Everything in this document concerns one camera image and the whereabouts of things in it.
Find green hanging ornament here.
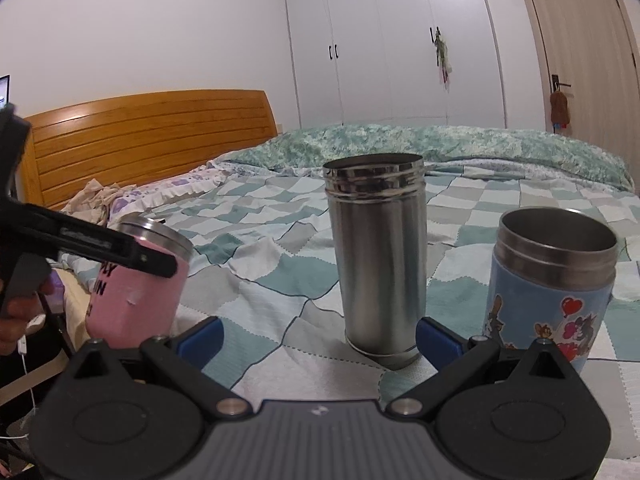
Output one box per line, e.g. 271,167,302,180
431,27,452,89

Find white cable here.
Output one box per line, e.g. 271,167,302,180
0,336,39,441

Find purple floral pillow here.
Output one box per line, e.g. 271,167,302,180
108,167,228,224

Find checkered teal bedsheet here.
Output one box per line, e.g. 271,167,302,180
142,162,639,404

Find green floral duvet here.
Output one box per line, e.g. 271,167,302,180
217,124,634,192

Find person's hand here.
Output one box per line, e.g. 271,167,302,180
0,278,54,356

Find blue cartoon steel cup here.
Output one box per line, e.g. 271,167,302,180
483,207,618,370

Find beige wooden door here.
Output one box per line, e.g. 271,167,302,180
525,0,639,181

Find white wardrobe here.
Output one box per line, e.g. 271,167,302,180
285,0,544,129

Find wooden headboard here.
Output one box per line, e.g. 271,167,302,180
17,89,278,209

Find beige crumpled cloth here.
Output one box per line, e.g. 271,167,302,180
61,179,134,226

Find tall stainless steel cup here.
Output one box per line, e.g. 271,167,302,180
322,153,427,370

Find black door handle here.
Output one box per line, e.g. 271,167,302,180
551,74,572,92

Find pink steel cup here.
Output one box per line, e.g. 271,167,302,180
86,214,194,349

